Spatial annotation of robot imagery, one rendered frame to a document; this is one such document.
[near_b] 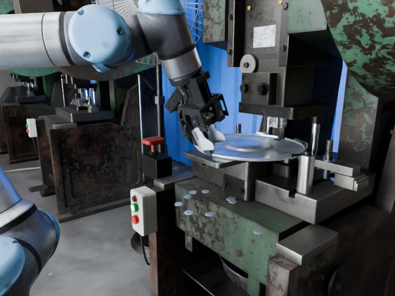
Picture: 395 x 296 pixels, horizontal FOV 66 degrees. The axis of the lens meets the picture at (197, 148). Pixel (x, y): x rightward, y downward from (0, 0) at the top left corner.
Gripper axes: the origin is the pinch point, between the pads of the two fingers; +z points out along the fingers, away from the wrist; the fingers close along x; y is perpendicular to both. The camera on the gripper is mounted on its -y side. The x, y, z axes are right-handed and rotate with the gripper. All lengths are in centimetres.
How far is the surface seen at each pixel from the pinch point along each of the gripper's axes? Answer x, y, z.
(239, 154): 5.3, 4.4, 3.8
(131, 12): 45, -84, -29
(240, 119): 121, -116, 80
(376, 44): 9.4, 34.6, -20.0
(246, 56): 25.7, -4.3, -12.6
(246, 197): 3.0, 4.7, 16.2
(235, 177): 4.9, 0.6, 12.1
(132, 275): -22, -68, 77
